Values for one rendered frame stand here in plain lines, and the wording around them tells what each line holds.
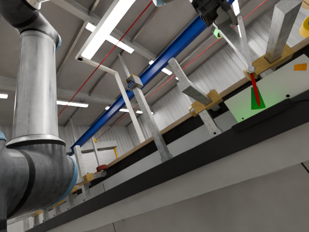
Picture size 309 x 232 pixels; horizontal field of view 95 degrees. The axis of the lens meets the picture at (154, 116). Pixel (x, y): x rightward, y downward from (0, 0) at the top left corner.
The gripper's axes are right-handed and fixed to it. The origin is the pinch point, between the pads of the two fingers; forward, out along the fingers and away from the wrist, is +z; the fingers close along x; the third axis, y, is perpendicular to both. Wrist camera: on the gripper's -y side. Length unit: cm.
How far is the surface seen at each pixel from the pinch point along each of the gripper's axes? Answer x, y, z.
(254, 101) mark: -5.2, 10.4, 26.4
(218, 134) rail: -5.5, 26.7, 31.1
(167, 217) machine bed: -28, 82, 60
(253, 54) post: -6.0, 1.5, 11.5
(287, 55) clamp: -5.3, -4.7, 18.8
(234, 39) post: -6.0, 2.7, 2.0
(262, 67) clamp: -5.3, 2.3, 18.0
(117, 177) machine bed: -28, 115, 25
